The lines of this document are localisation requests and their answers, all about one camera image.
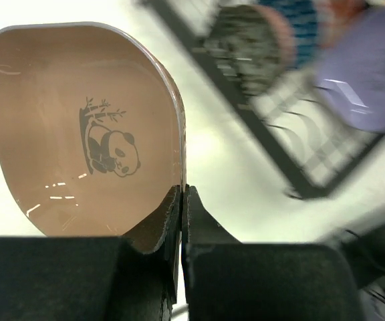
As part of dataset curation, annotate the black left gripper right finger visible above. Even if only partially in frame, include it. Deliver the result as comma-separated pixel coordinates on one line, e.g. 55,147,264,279
182,186,363,320

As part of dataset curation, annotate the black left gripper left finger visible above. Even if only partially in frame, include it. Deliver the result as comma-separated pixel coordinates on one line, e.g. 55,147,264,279
0,186,182,320

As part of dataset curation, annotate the brown panda plate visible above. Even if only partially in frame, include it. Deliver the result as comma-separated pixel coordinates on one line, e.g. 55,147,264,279
0,22,186,253

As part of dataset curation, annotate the pink floral-inside bowl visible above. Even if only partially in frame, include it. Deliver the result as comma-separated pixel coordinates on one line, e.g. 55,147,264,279
203,5,296,97

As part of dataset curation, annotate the purple panda plate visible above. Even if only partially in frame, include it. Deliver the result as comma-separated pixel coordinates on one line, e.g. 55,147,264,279
314,6,385,133

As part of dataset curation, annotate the blue lattice red-white bowl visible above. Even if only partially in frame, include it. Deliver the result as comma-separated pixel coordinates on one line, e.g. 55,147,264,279
259,0,320,64

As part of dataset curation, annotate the black wire dish rack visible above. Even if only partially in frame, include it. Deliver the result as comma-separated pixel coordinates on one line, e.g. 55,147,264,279
146,1,385,199

